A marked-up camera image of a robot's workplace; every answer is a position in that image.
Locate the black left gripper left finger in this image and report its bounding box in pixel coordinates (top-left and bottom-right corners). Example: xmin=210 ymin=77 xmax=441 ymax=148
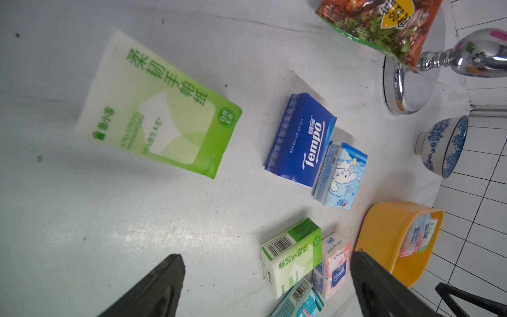
xmin=101 ymin=254 xmax=186 ymax=317

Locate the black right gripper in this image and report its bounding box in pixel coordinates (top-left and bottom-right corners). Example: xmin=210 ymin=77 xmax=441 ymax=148
xmin=435 ymin=283 xmax=506 ymax=317

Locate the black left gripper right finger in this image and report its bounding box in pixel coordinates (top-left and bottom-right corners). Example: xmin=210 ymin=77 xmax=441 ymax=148
xmin=350 ymin=251 xmax=439 ymax=317

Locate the yellow plastic storage box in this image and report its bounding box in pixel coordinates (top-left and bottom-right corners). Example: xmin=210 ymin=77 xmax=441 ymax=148
xmin=355 ymin=202 xmax=444 ymax=288

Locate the pink blue tissue pack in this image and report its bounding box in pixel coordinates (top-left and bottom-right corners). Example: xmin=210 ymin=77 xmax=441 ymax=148
xmin=313 ymin=232 xmax=351 ymax=301

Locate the teal cartoon tissue pack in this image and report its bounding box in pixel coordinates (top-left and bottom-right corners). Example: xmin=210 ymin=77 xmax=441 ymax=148
xmin=270 ymin=278 xmax=324 ymax=317

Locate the lime green tissue pack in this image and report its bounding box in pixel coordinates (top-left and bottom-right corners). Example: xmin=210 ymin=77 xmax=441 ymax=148
xmin=260 ymin=218 xmax=322 ymax=299

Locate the light blue cartoon tissue pack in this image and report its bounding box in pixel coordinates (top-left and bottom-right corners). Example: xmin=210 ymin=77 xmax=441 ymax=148
xmin=313 ymin=141 xmax=368 ymax=210

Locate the blue white porcelain bowl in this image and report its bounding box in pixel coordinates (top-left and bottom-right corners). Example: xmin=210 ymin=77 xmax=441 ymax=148
xmin=415 ymin=116 xmax=469 ymax=179

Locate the dark blue Tempo tissue pack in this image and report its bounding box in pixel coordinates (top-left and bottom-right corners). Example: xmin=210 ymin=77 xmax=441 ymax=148
xmin=265 ymin=93 xmax=337 ymax=188

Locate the large green tissue pack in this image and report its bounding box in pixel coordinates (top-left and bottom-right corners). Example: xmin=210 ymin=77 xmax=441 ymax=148
xmin=76 ymin=29 xmax=242 ymax=178

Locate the silver metal hook stand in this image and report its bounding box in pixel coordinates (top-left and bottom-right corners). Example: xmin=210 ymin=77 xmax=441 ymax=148
xmin=383 ymin=28 xmax=506 ymax=116

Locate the red green snack bag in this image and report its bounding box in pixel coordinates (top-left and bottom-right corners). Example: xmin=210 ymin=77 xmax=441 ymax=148
xmin=316 ymin=0 xmax=442 ymax=70

